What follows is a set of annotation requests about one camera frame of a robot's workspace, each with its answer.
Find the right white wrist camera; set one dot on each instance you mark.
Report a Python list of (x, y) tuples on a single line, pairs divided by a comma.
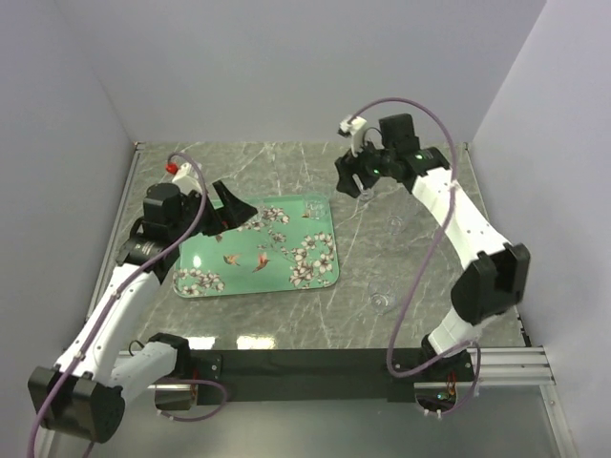
[(354, 128)]

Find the clear stemmed glass far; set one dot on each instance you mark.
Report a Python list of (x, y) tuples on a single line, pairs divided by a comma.
[(366, 195)]

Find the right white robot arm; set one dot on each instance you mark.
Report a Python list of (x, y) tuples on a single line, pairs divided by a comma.
[(494, 271)]

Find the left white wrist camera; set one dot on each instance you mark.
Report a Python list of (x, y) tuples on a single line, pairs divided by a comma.
[(185, 176)]

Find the small clear glass mid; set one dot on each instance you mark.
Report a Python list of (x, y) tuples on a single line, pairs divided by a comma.
[(395, 225)]

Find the green floral bird tray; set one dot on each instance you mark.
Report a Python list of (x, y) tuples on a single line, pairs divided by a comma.
[(291, 252)]

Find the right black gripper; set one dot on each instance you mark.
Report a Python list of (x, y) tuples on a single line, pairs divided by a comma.
[(347, 166)]

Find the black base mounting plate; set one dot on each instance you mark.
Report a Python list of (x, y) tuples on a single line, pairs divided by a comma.
[(274, 375)]

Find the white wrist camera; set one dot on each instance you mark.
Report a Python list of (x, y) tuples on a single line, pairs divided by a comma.
[(185, 176), (354, 128)]

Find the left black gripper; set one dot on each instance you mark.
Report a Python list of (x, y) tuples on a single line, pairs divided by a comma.
[(234, 211)]

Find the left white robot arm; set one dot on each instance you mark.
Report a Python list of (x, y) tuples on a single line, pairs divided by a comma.
[(85, 392)]

